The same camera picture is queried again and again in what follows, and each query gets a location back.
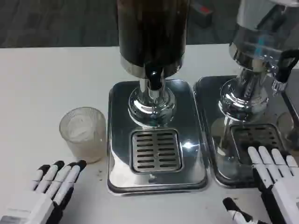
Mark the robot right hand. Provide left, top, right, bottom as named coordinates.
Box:
left=222, top=146, right=299, bottom=224

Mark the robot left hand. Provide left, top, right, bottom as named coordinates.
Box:
left=0, top=160, right=87, bottom=224

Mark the clear ribbed glass cup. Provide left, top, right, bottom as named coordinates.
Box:
left=58, top=106, right=107, bottom=164

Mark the black dispenser tap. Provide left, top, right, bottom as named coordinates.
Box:
left=147, top=70, right=164, bottom=92
left=272, top=49, right=299, bottom=97

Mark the steel drip grid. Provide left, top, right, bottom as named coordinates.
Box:
left=130, top=129, right=184, bottom=174
left=230, top=123, right=287, bottom=160

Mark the steel drip tray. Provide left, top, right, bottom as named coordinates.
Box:
left=193, top=75, right=299, bottom=189
left=107, top=79, right=208, bottom=193

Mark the clear empty drink dispenser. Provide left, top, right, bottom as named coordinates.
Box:
left=218, top=0, right=299, bottom=122

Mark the black box with red label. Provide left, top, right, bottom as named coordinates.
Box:
left=193, top=0, right=214, bottom=27

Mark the dark drink dispenser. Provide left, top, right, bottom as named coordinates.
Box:
left=116, top=0, right=189, bottom=127

